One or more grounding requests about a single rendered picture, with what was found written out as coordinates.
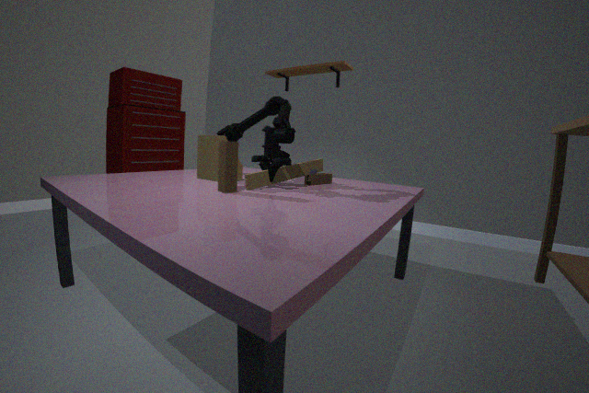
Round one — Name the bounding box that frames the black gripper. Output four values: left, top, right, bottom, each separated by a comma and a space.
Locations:
251, 143, 292, 182

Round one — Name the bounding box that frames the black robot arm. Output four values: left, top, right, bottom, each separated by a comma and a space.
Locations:
217, 97, 295, 144

